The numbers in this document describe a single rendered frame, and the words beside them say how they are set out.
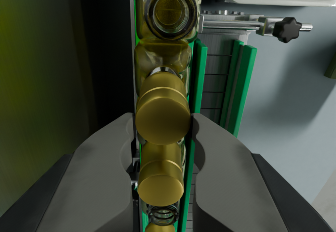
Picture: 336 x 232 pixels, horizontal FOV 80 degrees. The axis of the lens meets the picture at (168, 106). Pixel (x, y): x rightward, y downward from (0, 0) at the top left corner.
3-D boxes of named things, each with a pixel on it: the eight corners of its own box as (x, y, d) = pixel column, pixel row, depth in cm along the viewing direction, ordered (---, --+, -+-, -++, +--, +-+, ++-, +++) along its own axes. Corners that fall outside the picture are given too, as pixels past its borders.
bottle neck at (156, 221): (150, 168, 22) (147, 207, 18) (177, 168, 23) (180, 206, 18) (151, 187, 24) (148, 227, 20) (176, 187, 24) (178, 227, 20)
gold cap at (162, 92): (139, 71, 15) (130, 95, 11) (187, 72, 15) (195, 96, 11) (141, 113, 17) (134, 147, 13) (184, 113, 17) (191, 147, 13)
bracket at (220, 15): (195, 9, 40) (200, 10, 34) (241, 10, 41) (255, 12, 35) (193, 28, 42) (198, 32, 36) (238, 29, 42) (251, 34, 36)
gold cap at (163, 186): (141, 135, 18) (134, 173, 14) (182, 135, 18) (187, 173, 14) (142, 166, 19) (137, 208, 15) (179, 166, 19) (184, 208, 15)
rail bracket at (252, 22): (190, 10, 34) (202, 14, 23) (287, 14, 35) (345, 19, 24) (188, 29, 36) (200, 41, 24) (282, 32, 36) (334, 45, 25)
